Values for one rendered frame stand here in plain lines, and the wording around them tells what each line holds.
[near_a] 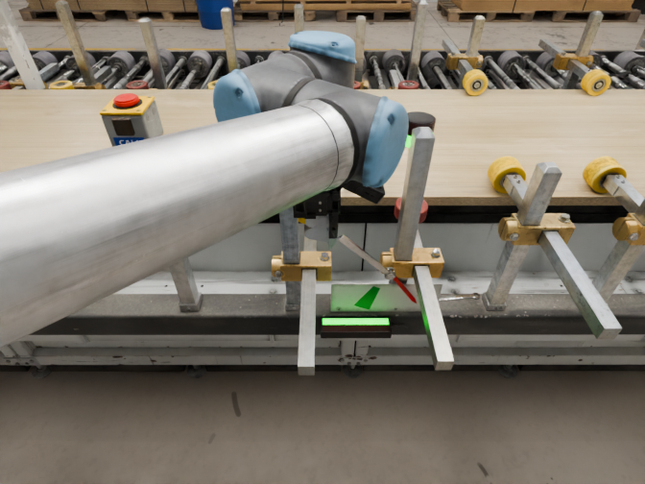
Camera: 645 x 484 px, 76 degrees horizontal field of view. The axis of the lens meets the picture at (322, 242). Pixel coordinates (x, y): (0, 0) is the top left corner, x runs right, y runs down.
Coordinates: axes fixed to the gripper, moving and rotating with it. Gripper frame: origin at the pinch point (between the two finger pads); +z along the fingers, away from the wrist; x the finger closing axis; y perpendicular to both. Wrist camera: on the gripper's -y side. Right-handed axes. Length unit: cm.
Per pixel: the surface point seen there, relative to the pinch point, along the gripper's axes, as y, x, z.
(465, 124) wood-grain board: -45, -68, 8
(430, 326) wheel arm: -18.6, 11.0, 12.0
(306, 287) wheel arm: 5.6, -0.1, 13.0
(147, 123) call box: 31.6, -5.6, -21.7
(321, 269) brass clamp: 2.5, -5.6, 13.0
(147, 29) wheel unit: 70, -115, -9
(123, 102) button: 34.9, -6.4, -25.0
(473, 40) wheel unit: -58, -115, -5
